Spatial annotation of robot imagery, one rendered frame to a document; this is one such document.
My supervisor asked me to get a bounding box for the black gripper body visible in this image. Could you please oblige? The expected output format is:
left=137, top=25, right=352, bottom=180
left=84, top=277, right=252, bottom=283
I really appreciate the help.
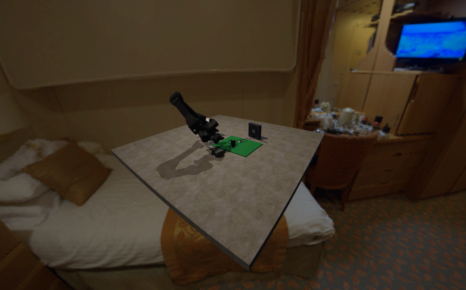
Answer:
left=205, top=125, right=221, bottom=144

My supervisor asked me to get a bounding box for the black square computer fan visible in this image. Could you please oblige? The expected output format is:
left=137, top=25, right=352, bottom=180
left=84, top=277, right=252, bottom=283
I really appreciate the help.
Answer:
left=248, top=122, right=262, bottom=140

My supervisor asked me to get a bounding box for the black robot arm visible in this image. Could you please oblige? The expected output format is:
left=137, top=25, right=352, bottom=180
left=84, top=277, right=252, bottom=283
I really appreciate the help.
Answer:
left=169, top=92, right=219, bottom=142

